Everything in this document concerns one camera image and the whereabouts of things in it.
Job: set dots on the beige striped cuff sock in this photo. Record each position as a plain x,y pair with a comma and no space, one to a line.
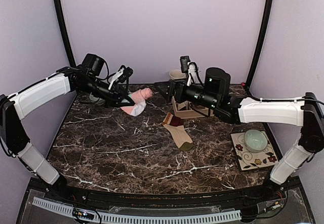
175,126

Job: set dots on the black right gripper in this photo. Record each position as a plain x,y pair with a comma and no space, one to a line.
179,87

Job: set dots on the wooden compartment organizer box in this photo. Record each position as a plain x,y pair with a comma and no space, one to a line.
186,111

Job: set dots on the black front table rail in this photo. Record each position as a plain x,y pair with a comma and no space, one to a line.
163,194

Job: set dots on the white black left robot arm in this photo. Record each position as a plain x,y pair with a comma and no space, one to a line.
18,106

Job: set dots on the black frame post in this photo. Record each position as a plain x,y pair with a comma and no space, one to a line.
64,33
259,44

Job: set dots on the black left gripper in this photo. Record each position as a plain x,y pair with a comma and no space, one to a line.
116,92

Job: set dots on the floral pattern coaster tile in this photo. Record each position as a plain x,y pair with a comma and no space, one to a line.
248,161

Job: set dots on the light blue ceramic bowl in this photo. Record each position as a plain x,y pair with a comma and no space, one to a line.
96,100

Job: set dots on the coral pattern ceramic mug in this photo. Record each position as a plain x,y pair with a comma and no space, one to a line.
176,74

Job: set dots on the white slotted cable duct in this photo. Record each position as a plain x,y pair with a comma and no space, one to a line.
135,215

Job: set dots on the black left frame post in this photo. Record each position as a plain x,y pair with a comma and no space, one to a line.
64,33

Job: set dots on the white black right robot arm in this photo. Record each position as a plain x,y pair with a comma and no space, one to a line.
213,93

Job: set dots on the black right frame post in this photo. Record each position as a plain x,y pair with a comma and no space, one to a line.
259,44

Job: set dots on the pale green candle dish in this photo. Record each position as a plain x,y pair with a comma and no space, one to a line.
255,140

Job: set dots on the pink patterned long sock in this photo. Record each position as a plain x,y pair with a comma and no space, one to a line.
139,97

